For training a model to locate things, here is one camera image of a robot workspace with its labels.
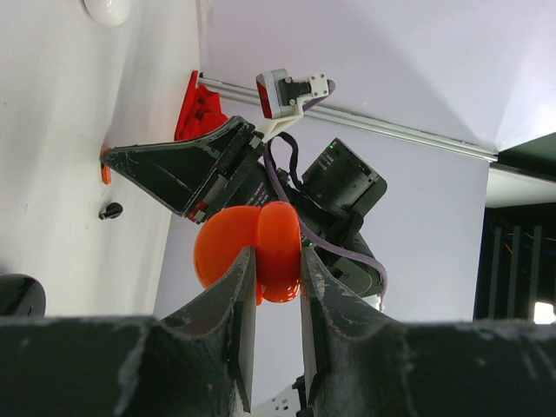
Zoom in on white earbud charging case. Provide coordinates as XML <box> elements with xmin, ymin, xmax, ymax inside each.
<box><xmin>83</xmin><ymin>0</ymin><xmax>133</xmax><ymax>27</ymax></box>

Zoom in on black earbud lower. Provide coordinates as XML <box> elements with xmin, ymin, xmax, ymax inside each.
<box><xmin>98</xmin><ymin>202</ymin><xmax>123</xmax><ymax>220</ymax></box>

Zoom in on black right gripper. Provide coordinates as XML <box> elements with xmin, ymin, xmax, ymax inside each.
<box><xmin>101</xmin><ymin>116</ymin><xmax>291</xmax><ymax>224</ymax></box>

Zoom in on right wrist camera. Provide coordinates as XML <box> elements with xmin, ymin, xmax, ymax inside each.
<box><xmin>255</xmin><ymin>69</ymin><xmax>335</xmax><ymax>142</ymax></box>

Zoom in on black earbud charging case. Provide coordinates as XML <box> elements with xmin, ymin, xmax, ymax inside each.
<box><xmin>0</xmin><ymin>274</ymin><xmax>46</xmax><ymax>317</ymax></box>

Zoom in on red cloth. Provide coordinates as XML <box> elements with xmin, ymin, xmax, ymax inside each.
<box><xmin>174</xmin><ymin>70</ymin><xmax>228</xmax><ymax>142</ymax></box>

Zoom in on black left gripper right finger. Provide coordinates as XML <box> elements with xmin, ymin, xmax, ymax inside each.
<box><xmin>301</xmin><ymin>248</ymin><xmax>434</xmax><ymax>416</ymax></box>

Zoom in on orange earbud charging case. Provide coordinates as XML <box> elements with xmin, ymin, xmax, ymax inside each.
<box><xmin>192</xmin><ymin>200</ymin><xmax>302</xmax><ymax>307</ymax></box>

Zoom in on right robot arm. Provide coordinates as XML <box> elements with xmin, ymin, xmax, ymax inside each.
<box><xmin>100</xmin><ymin>116</ymin><xmax>387</xmax><ymax>298</ymax></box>

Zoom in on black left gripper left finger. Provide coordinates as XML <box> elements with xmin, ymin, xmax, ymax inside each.
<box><xmin>113</xmin><ymin>247</ymin><xmax>256</xmax><ymax>416</ymax></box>

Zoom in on right aluminium frame post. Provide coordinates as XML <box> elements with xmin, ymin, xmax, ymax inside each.
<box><xmin>200</xmin><ymin>76</ymin><xmax>498</xmax><ymax>163</ymax></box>

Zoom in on orange earbud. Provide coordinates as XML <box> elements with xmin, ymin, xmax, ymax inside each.
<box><xmin>100</xmin><ymin>148</ymin><xmax>112</xmax><ymax>185</ymax></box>

